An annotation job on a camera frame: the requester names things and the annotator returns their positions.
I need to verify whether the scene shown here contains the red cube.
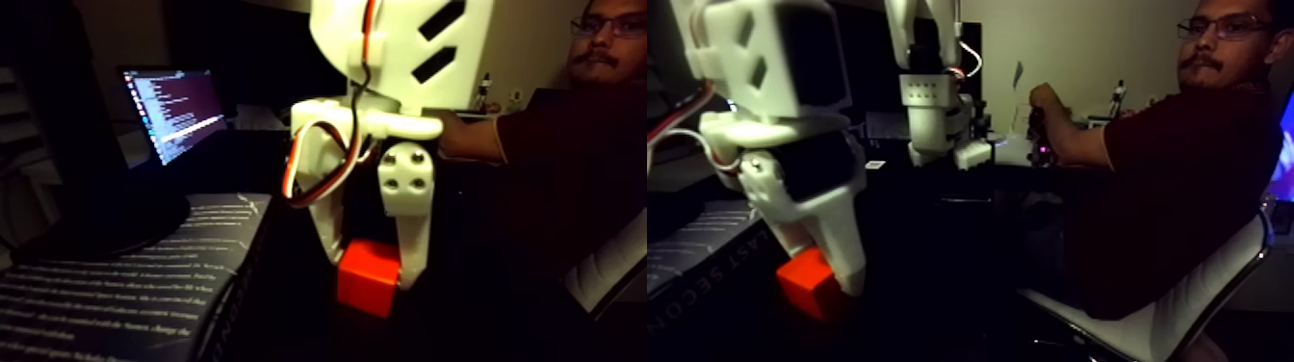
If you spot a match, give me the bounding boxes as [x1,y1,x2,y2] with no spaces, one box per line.
[336,238,402,320]

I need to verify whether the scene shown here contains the dark leader arm handle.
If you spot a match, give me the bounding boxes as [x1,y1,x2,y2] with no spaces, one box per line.
[1028,98,1059,167]

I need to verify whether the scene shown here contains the person's hand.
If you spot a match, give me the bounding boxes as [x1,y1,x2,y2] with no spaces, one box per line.
[1027,84,1065,133]

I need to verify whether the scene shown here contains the black computer monitor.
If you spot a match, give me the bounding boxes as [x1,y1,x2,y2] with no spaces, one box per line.
[165,0,317,111]

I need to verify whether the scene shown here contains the open laptop with lit screen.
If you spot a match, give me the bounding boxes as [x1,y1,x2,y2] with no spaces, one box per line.
[116,65,232,168]

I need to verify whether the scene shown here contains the black book with white text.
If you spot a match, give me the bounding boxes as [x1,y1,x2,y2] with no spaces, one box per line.
[0,192,274,362]

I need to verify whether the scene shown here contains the white office chair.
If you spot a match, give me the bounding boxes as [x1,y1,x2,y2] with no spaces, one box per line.
[1021,207,1278,362]

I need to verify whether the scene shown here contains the person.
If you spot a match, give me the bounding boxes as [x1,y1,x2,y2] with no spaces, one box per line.
[1100,0,1294,324]

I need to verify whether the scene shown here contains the person's eyeglasses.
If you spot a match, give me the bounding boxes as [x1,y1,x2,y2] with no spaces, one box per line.
[1176,13,1278,43]

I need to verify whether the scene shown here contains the glowing display screen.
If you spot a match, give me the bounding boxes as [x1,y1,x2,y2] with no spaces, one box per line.
[1276,92,1294,203]

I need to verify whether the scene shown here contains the red white servo cable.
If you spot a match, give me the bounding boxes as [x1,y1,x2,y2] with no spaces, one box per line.
[280,0,383,211]

